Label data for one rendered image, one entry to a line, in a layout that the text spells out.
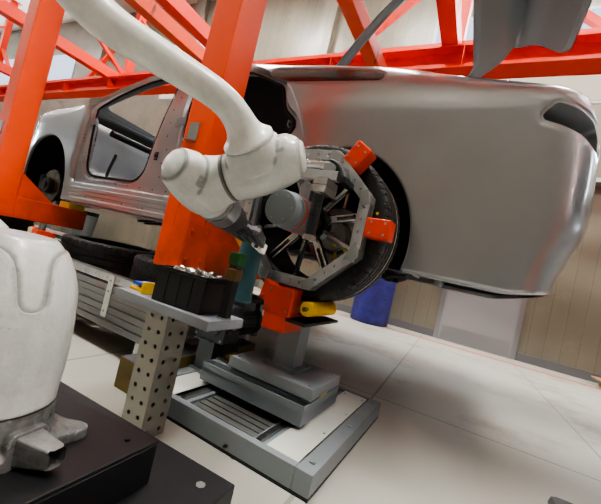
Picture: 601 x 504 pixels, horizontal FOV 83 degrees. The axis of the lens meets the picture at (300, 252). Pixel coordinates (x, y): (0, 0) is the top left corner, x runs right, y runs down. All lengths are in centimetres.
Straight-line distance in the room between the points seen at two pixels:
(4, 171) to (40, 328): 278
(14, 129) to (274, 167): 277
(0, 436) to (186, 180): 45
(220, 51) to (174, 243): 89
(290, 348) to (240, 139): 102
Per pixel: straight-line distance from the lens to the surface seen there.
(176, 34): 426
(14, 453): 57
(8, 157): 328
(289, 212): 119
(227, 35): 184
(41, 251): 54
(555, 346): 617
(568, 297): 618
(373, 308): 534
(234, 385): 150
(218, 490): 66
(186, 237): 157
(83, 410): 72
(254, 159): 66
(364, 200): 124
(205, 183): 71
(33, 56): 342
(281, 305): 131
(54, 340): 54
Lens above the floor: 67
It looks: 2 degrees up
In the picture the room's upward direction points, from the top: 13 degrees clockwise
